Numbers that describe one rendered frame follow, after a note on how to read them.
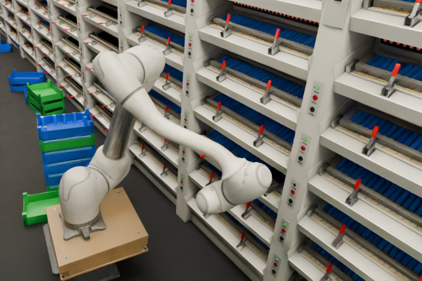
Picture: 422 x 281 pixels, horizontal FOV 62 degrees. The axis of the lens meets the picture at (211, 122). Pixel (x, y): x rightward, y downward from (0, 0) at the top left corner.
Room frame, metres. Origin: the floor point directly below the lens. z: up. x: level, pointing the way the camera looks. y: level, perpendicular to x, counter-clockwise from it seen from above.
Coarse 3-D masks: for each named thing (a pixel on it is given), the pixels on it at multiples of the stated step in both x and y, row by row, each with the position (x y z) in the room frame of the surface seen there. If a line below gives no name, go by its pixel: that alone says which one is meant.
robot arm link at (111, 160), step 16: (144, 48) 1.28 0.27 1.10; (144, 64) 1.21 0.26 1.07; (160, 64) 1.30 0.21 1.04; (144, 80) 1.21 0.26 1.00; (128, 112) 1.28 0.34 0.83; (112, 128) 1.30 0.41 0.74; (128, 128) 1.30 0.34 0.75; (112, 144) 1.31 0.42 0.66; (96, 160) 1.32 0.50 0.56; (112, 160) 1.32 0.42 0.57; (128, 160) 1.38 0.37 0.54; (112, 176) 1.30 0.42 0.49
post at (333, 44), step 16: (320, 32) 1.12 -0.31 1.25; (336, 32) 1.08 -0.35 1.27; (352, 32) 1.08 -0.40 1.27; (320, 48) 1.11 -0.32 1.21; (336, 48) 1.07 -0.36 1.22; (352, 48) 1.10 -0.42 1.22; (320, 64) 1.10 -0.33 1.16; (336, 64) 1.06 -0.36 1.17; (320, 80) 1.09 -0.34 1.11; (304, 96) 1.12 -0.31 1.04; (336, 96) 1.08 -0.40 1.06; (304, 112) 1.11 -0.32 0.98; (320, 112) 1.07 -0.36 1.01; (304, 128) 1.10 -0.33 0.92; (320, 144) 1.07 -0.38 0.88; (320, 160) 1.09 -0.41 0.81; (288, 176) 1.12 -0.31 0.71; (304, 176) 1.07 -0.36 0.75; (304, 192) 1.06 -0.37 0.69; (288, 208) 1.09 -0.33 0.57; (272, 240) 1.12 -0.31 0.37; (288, 240) 1.07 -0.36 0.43; (272, 256) 1.11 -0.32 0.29; (288, 272) 1.08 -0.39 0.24
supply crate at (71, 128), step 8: (80, 112) 1.98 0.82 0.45; (88, 112) 1.99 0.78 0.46; (40, 120) 1.86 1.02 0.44; (48, 120) 1.89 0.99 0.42; (72, 120) 1.95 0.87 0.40; (80, 120) 1.96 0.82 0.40; (88, 120) 1.97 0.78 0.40; (40, 128) 1.70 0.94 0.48; (48, 128) 1.83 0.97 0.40; (56, 128) 1.84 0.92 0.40; (64, 128) 1.85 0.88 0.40; (72, 128) 1.77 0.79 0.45; (80, 128) 1.79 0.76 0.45; (88, 128) 1.81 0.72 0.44; (40, 136) 1.69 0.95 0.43; (48, 136) 1.71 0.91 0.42; (56, 136) 1.73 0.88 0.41; (64, 136) 1.75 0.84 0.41
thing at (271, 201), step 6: (204, 126) 1.63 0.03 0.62; (198, 132) 1.61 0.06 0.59; (204, 132) 1.61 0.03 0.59; (210, 162) 1.47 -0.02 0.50; (258, 198) 1.22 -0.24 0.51; (264, 198) 1.19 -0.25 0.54; (270, 198) 1.18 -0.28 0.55; (276, 198) 1.18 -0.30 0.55; (270, 204) 1.17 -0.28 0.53; (276, 204) 1.15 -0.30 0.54; (276, 210) 1.14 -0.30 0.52
